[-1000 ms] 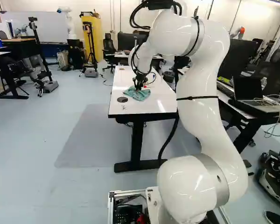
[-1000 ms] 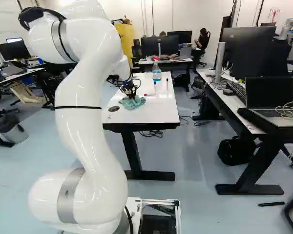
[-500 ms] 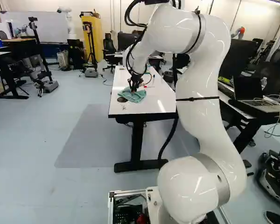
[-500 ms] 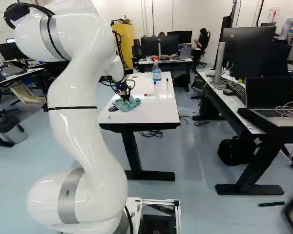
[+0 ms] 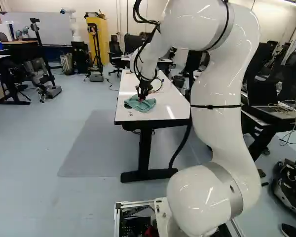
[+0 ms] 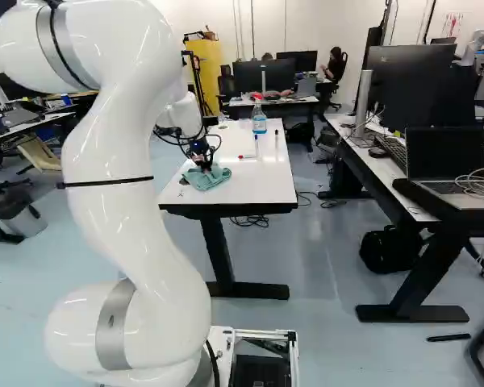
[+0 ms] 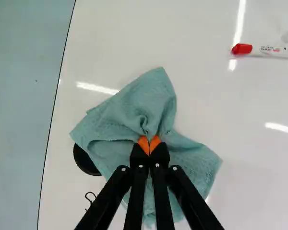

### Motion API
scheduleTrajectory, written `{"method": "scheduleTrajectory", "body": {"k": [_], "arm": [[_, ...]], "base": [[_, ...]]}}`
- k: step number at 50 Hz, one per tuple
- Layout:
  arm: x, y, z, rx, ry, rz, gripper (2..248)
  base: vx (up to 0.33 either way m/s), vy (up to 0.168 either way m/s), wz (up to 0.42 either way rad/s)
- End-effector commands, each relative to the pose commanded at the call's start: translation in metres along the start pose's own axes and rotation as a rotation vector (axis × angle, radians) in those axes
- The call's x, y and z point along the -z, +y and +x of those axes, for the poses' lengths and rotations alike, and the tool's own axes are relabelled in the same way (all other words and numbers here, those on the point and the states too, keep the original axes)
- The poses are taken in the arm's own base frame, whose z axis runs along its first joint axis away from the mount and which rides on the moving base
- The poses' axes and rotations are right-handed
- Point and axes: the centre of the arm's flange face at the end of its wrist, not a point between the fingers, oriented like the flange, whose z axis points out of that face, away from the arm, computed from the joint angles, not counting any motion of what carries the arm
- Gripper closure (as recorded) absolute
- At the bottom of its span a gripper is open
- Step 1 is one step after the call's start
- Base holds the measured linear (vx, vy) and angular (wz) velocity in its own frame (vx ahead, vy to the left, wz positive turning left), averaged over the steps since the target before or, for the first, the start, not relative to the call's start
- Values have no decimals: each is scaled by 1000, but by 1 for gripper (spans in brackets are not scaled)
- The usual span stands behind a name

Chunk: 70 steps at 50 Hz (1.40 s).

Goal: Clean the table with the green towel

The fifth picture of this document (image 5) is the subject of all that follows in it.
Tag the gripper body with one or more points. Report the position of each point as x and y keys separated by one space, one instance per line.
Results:
x=144 y=87

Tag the green towel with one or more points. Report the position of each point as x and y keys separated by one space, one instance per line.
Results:
x=140 y=105

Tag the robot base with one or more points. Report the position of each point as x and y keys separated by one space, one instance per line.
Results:
x=128 y=222

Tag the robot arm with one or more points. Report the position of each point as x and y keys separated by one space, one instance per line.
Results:
x=212 y=74

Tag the white table with black legs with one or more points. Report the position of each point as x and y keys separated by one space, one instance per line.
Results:
x=162 y=108

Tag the black office chair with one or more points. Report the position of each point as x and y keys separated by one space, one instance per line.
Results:
x=115 y=53

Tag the yellow cabinet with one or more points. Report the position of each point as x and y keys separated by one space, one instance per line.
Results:
x=101 y=37

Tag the white robot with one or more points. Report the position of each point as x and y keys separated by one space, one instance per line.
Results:
x=74 y=24

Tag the black laptop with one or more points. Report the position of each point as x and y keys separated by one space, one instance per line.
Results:
x=264 y=98

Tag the black tripod with camera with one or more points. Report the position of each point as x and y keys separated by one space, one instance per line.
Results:
x=96 y=56

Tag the black camera stand on wheels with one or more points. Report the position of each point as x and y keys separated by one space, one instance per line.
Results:
x=43 y=56

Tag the black frame desk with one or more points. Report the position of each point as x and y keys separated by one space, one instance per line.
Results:
x=5 y=74

